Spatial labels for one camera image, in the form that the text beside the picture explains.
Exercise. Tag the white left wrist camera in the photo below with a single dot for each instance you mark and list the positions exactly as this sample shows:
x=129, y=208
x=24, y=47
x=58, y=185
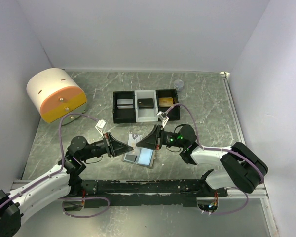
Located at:
x=100, y=126

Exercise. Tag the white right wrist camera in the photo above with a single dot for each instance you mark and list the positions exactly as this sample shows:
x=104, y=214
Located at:
x=163, y=118

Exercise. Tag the gold cards stack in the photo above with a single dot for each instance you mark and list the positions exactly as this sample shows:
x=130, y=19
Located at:
x=166, y=101

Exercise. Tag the silver cards stack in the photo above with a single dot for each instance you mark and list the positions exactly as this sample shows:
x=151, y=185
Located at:
x=125, y=103

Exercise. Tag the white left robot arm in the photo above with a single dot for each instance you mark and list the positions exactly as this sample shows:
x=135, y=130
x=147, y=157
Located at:
x=61, y=181

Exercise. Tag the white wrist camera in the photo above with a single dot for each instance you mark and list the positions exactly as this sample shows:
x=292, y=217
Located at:
x=100, y=126
x=163, y=118

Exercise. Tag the small clear plastic cup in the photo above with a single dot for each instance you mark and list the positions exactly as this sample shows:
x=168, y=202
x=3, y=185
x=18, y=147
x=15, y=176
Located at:
x=178, y=85

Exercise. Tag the black cards stack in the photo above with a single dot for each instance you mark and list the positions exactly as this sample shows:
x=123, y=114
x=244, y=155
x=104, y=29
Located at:
x=145, y=103

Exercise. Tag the white orange yellow drawer cabinet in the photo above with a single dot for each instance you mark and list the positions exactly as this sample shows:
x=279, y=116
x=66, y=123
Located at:
x=55, y=94

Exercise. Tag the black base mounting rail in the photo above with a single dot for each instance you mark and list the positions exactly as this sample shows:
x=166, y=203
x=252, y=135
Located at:
x=184, y=192

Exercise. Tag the black left tray compartment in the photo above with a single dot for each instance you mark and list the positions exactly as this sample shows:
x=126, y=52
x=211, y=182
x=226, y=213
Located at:
x=123, y=109

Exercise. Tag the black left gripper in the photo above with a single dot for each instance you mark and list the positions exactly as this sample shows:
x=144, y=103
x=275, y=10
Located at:
x=113, y=146

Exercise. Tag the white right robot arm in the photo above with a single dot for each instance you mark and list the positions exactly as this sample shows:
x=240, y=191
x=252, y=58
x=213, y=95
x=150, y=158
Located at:
x=195, y=155

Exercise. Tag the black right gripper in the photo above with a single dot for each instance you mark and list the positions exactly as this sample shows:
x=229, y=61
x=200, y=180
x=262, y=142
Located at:
x=154, y=139

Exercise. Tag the dark card in holder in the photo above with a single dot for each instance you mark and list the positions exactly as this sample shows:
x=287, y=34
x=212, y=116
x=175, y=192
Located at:
x=130, y=158

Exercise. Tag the white VIP diamond card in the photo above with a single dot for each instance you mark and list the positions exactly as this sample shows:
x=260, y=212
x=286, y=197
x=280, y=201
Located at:
x=134, y=139

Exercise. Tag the white middle tray compartment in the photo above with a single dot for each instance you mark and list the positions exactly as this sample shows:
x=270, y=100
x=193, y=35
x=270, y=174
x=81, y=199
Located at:
x=146, y=115

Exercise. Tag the aluminium frame rail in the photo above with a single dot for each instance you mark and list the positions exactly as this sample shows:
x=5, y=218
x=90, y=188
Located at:
x=244, y=169

